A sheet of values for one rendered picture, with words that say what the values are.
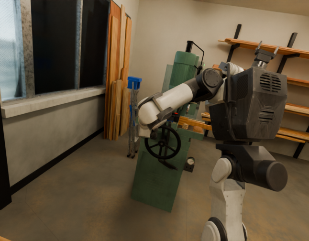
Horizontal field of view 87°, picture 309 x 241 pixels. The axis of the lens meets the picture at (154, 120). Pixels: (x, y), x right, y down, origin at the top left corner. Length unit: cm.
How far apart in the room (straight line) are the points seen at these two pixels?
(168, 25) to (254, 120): 342
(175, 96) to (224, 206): 60
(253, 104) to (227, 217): 55
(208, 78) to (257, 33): 341
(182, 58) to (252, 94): 79
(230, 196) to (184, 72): 95
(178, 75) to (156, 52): 255
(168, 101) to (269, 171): 46
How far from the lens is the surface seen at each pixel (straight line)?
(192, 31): 394
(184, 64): 142
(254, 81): 78
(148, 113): 69
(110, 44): 277
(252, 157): 80
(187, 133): 142
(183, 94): 72
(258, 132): 82
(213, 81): 77
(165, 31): 397
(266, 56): 136
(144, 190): 180
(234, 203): 99
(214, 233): 100
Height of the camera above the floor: 136
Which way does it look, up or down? 18 degrees down
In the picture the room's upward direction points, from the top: 11 degrees clockwise
